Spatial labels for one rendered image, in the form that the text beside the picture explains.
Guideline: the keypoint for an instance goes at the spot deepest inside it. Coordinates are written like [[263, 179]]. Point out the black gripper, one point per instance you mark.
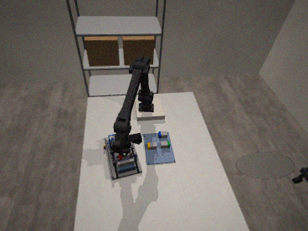
[[126, 151]]

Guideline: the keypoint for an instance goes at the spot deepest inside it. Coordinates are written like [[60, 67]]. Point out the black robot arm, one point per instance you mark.
[[139, 70]]

